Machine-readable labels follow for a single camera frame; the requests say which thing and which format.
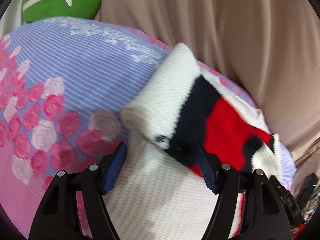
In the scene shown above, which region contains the green pillow with white star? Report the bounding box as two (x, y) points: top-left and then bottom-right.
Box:
(22, 0), (105, 23)

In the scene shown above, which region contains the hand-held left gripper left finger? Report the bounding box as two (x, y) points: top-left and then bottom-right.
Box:
(29, 141), (128, 240)

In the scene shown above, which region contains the floral pink and lilac bedsheet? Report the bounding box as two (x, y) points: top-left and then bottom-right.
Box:
(0, 17), (298, 240)

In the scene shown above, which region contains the white navy red knit sweater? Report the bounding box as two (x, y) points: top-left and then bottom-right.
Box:
(105, 42), (281, 240)

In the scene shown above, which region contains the dark object with green light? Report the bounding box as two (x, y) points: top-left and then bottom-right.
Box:
(292, 174), (320, 207)

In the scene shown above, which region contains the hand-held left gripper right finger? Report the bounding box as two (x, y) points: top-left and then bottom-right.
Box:
(196, 142), (293, 240)

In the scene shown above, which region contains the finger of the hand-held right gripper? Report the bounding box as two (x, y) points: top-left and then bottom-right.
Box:
(269, 175), (302, 228)

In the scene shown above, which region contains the beige curtain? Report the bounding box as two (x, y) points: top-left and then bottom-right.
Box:
(94, 0), (320, 162)

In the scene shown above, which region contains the white satin curtain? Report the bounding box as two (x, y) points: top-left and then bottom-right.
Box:
(0, 0), (28, 37)

